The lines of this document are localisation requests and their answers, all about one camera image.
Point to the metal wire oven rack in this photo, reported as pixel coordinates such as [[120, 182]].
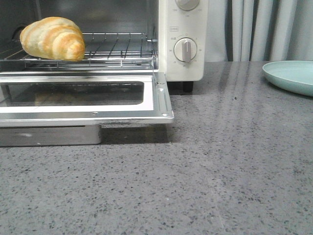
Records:
[[104, 51]]

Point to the golden croissant bread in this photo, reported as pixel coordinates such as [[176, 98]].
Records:
[[53, 38]]

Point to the upper white oven knob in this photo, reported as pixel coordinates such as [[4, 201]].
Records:
[[187, 5]]

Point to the white Toshiba toaster oven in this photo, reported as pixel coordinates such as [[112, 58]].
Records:
[[161, 20]]

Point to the teal plate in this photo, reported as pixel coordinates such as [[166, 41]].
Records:
[[292, 76]]

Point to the grey white curtain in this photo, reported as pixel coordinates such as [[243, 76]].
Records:
[[259, 30]]

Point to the glass oven door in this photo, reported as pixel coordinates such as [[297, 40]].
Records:
[[39, 108]]

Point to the lower white oven knob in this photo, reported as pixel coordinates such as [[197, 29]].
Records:
[[185, 50]]

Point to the white oven knob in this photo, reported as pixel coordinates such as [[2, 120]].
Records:
[[185, 50], [187, 5]]

